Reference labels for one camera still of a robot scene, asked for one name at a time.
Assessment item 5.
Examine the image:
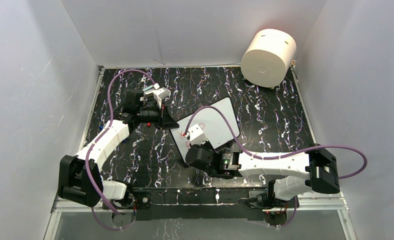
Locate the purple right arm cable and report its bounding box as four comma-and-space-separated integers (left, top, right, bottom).
183, 105, 368, 229

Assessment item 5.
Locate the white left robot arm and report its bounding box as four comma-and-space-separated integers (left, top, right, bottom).
57, 87, 179, 208

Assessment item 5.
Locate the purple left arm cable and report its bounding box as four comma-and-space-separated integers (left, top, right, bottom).
84, 68, 156, 231

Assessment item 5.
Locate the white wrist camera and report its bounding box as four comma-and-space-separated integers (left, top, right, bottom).
144, 83, 170, 109
184, 124, 208, 147

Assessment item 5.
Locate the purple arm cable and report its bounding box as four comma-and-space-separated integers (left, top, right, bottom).
84, 68, 156, 231
183, 105, 368, 229

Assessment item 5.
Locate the black framed whiteboard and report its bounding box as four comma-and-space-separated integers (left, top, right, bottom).
170, 97, 241, 167

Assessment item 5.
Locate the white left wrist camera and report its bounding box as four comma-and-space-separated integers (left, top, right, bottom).
144, 83, 170, 109

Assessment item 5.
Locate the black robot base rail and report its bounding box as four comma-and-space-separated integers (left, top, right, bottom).
127, 187, 289, 222

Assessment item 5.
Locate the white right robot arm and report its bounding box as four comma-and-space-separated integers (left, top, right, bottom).
184, 145, 340, 207

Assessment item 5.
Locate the teal and cream eraser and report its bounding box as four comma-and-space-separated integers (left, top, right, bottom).
142, 85, 155, 95

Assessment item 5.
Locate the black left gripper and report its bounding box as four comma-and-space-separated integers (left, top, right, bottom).
137, 102, 180, 131

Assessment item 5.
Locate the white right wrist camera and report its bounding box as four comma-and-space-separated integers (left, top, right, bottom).
184, 124, 208, 147

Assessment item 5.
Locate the cream cylindrical container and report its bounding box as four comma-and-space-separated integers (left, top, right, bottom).
240, 28, 297, 88

